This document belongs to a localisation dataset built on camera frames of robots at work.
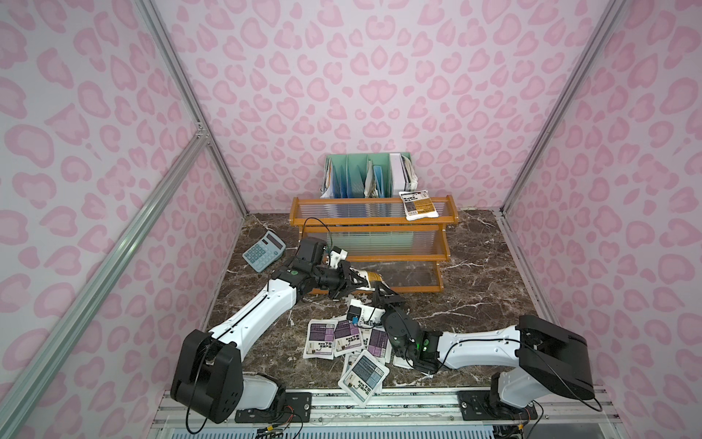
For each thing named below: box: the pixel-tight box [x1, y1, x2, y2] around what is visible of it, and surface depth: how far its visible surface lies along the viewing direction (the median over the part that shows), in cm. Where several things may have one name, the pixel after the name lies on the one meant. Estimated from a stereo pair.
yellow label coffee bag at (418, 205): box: [398, 189, 440, 222], surface depth 82 cm
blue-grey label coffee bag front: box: [338, 349, 390, 407], surface depth 78 cm
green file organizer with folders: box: [319, 151, 419, 199], surface depth 101 cm
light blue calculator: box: [242, 230, 287, 274], surface depth 108 cm
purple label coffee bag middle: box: [333, 320, 364, 358], surface depth 86 cm
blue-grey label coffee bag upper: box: [350, 299, 387, 330], surface depth 69 cm
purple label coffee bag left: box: [303, 319, 339, 360], surface depth 86 cm
